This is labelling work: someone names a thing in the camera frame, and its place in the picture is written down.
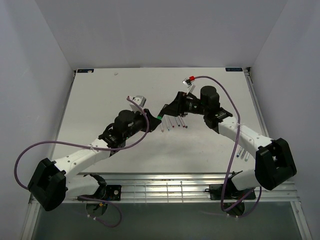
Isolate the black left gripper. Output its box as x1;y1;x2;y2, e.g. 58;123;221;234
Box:
123;107;161;140

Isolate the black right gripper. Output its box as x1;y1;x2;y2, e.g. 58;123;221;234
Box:
160;91;208;118

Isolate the green black highlighter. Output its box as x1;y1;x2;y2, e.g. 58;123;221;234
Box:
156;104;168;121

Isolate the dark blue capped pen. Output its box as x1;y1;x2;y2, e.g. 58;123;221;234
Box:
174;117;181;127

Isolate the red capped white pen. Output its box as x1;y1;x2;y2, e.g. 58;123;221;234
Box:
167;116;175;128

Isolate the blue capped white pen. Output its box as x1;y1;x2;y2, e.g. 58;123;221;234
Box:
165;116;171;131

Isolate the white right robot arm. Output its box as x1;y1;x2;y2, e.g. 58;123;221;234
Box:
160;86;297;199

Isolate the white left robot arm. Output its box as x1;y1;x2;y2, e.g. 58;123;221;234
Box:
27;109;162;211

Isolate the green tipped pen at right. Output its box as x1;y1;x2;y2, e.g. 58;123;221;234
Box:
244;151;250;162

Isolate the right blue corner label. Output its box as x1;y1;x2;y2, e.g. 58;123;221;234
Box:
225;67;243;72

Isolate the blue corner label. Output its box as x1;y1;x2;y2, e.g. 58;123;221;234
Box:
76;68;94;74
225;67;243;72

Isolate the left blue corner label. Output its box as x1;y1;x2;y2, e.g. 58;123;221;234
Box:
76;68;94;74

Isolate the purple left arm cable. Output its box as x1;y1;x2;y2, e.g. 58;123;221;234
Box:
13;96;151;228

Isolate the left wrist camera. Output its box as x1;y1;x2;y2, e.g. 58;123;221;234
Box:
127;95;147;112

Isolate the aluminium front rail frame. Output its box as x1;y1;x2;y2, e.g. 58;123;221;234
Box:
29;172;301;205

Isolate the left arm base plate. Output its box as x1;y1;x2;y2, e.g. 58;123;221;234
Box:
77;184;122;201

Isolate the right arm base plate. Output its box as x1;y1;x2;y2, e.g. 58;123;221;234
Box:
204;184;256;200

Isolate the aluminium right side rail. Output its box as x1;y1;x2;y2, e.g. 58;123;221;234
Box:
243;67;313;240

